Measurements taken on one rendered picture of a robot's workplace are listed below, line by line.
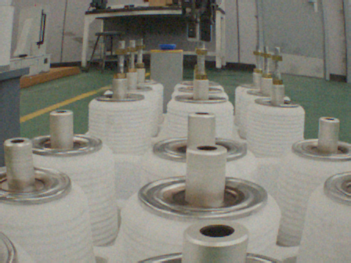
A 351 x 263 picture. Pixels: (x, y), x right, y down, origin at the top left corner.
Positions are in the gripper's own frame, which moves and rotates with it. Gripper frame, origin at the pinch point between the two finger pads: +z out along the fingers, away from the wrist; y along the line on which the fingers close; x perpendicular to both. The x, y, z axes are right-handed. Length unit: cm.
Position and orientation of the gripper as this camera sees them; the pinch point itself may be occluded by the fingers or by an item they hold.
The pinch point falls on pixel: (200, 35)
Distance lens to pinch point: 92.0
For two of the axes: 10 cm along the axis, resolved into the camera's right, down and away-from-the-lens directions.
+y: -4.2, 1.7, -8.9
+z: -0.2, 9.8, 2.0
